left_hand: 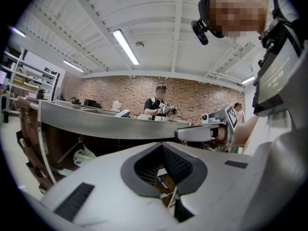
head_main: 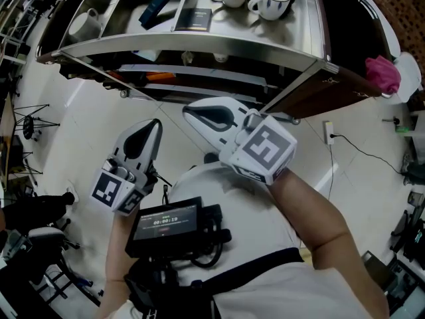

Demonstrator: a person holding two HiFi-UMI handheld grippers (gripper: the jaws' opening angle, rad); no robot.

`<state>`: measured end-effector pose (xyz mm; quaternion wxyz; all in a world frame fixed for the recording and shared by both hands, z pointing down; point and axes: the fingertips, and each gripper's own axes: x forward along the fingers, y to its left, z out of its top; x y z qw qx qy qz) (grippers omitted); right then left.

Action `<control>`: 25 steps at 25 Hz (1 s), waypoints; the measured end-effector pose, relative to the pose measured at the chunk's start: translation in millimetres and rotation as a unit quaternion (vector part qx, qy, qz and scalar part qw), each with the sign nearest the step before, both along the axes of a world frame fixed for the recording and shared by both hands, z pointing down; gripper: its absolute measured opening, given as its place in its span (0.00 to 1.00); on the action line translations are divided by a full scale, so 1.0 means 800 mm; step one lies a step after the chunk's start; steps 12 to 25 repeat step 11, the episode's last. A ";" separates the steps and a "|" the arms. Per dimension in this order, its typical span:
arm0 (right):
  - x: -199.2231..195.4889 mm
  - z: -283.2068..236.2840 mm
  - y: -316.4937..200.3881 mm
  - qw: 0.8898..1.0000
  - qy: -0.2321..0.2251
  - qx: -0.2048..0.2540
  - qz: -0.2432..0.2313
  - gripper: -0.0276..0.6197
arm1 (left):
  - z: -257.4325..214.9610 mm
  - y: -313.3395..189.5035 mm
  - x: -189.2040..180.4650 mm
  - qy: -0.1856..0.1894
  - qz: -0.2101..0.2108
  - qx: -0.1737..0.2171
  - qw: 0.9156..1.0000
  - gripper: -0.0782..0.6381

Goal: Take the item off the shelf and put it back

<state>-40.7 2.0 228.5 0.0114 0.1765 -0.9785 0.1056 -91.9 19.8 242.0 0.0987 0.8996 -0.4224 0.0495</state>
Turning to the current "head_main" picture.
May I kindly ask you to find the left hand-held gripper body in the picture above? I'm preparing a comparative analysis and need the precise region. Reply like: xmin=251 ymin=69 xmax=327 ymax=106
xmin=89 ymin=157 xmax=159 ymax=217

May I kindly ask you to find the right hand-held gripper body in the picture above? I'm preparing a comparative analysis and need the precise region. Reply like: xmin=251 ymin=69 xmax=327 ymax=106
xmin=218 ymin=110 xmax=298 ymax=186

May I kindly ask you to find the steel serving cart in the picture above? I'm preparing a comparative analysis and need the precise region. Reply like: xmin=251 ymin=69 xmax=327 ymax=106
xmin=35 ymin=0 xmax=398 ymax=125

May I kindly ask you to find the person's right forearm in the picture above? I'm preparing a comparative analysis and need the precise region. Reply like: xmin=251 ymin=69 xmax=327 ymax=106
xmin=267 ymin=169 xmax=389 ymax=319

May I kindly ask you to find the person's left forearm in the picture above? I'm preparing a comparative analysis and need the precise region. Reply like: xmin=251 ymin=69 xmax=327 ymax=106
xmin=99 ymin=211 xmax=140 ymax=319

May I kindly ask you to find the white power strip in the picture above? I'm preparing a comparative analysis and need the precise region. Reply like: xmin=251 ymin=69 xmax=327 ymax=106
xmin=323 ymin=120 xmax=335 ymax=146

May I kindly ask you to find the black chest-mounted monitor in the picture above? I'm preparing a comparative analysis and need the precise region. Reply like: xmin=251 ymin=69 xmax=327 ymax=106
xmin=125 ymin=196 xmax=232 ymax=268

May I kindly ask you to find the person's white shirt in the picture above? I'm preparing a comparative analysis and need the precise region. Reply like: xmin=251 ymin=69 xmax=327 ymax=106
xmin=167 ymin=161 xmax=369 ymax=319

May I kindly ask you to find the grey office chair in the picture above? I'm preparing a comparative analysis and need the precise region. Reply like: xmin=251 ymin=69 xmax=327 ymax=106
xmin=28 ymin=226 xmax=80 ymax=257

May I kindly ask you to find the small black book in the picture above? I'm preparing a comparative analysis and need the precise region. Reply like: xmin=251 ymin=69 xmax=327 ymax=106
xmin=174 ymin=7 xmax=213 ymax=33

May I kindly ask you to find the black round perforated stool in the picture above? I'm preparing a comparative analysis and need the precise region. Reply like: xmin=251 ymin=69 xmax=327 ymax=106
xmin=21 ymin=114 xmax=43 ymax=142

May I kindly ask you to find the white mug blue print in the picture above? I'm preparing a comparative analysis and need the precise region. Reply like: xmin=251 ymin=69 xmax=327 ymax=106
xmin=247 ymin=0 xmax=292 ymax=21

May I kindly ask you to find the wooden desk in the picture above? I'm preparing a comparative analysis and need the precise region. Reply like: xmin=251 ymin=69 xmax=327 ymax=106
xmin=0 ymin=91 xmax=17 ymax=179

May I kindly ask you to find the long blue box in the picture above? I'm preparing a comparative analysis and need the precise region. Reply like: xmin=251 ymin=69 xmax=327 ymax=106
xmin=138 ymin=0 xmax=193 ymax=29

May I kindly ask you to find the plain white mug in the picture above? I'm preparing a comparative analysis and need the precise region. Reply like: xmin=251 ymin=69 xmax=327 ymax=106
xmin=68 ymin=7 xmax=102 ymax=43

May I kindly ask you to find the pink cloth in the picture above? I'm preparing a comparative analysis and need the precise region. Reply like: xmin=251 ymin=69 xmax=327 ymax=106
xmin=365 ymin=54 xmax=402 ymax=94

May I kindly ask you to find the white round bin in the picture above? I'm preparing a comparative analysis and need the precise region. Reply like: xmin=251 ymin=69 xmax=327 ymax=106
xmin=391 ymin=52 xmax=423 ymax=104

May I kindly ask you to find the white round table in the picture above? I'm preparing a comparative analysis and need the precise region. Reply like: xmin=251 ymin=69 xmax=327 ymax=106
xmin=348 ymin=0 xmax=402 ymax=56

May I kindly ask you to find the black mesh office chair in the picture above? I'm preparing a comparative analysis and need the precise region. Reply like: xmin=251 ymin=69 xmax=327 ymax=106
xmin=391 ymin=211 xmax=425 ymax=262

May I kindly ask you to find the white power cable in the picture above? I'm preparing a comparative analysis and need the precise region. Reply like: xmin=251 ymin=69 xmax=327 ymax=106
xmin=327 ymin=144 xmax=335 ymax=201

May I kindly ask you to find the black power cable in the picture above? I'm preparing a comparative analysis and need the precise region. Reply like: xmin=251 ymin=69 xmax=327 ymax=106
xmin=331 ymin=133 xmax=402 ymax=175

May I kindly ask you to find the black chest mount rig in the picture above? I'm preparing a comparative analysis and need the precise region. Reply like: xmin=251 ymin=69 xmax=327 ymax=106
xmin=124 ymin=257 xmax=220 ymax=319

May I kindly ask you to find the black shoulder strap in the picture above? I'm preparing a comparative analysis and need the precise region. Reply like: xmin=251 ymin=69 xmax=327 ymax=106
xmin=185 ymin=247 xmax=305 ymax=288

